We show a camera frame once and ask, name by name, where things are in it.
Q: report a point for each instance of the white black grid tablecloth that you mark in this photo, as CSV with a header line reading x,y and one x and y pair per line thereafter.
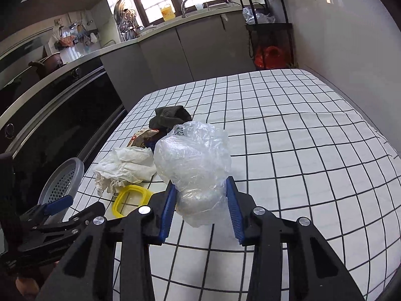
x,y
300,150

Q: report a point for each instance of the dark grey cloth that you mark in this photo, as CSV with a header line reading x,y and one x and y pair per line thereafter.
x,y
169,116

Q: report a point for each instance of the person's hand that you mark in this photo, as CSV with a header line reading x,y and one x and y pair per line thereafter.
x,y
27,287

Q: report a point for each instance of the clear plastic bag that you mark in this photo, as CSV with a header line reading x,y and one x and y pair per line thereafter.
x,y
195,158

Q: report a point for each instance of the dish drying rack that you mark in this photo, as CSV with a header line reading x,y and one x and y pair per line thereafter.
x,y
126,20

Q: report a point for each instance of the black built-in oven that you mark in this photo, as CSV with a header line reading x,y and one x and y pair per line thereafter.
x,y
69,117

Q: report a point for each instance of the oven control knob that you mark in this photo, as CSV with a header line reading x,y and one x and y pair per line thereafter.
x,y
9,131

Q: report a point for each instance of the white tissue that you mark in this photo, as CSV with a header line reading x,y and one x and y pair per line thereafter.
x,y
122,167

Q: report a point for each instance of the red plastic bag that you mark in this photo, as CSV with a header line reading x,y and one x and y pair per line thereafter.
x,y
271,57

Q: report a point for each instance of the grey perforated trash bin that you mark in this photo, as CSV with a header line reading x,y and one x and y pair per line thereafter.
x,y
62,184

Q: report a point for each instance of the grey kitchen cabinets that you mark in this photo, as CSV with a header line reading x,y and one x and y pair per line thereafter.
x,y
199,49

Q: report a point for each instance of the snack wrapper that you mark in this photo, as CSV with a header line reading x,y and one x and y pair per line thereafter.
x,y
141,137

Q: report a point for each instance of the yellow bottle on windowsill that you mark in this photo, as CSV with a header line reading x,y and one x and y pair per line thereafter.
x,y
167,12

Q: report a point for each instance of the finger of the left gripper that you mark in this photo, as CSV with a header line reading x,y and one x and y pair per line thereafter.
x,y
55,207

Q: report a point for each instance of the clear bags on shelf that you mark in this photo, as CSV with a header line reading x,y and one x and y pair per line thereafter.
x,y
253,18

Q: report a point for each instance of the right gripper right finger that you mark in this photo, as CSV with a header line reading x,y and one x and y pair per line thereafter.
x,y
237,218

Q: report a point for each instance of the black metal shelf rack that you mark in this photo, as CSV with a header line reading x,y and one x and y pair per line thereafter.
x,y
270,36

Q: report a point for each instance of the brown clay pot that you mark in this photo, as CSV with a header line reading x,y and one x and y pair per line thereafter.
x,y
47,65

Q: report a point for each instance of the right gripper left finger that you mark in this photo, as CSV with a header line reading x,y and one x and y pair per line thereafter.
x,y
168,212

